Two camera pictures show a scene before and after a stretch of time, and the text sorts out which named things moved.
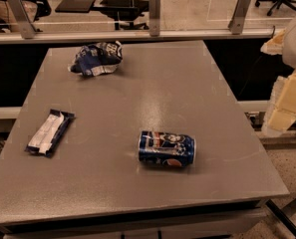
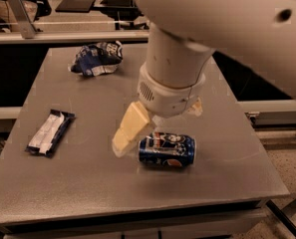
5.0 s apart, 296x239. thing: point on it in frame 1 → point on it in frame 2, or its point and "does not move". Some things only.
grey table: x=94 y=185 does not move
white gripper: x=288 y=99 → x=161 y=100
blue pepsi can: x=159 y=148 does not move
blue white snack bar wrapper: x=50 y=132 does not move
